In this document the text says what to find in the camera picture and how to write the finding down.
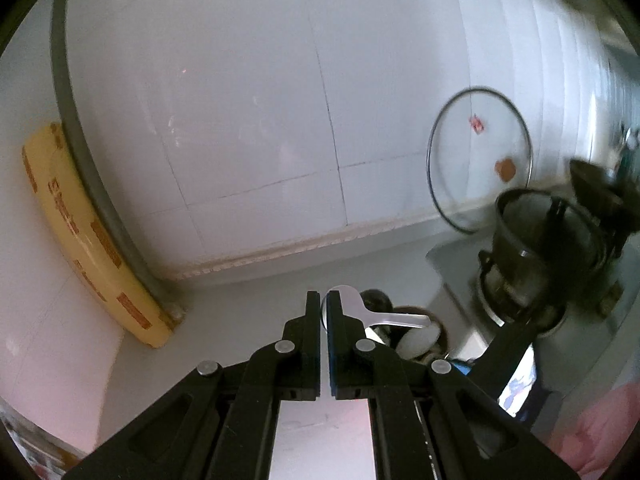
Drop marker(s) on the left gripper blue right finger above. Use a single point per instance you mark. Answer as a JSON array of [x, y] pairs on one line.
[[428, 422]]

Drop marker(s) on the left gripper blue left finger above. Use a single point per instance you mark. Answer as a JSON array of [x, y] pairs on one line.
[[217, 422]]

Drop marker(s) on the black plastic spoon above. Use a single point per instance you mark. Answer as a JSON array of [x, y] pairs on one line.
[[376, 301]]

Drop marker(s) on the red cylindrical tin canister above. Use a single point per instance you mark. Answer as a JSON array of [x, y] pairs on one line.
[[391, 335]]

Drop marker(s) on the white rice paddle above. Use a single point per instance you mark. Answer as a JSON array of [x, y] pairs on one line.
[[418, 341]]

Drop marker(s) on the black clay pot with lid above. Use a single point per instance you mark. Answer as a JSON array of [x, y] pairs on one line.
[[543, 252]]

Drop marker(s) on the yellow cling film roll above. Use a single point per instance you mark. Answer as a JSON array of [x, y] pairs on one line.
[[84, 241]]

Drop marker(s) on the black wok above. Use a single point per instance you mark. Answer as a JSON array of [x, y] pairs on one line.
[[611, 200]]

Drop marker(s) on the glass pot lid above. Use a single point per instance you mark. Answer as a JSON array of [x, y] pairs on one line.
[[479, 146]]

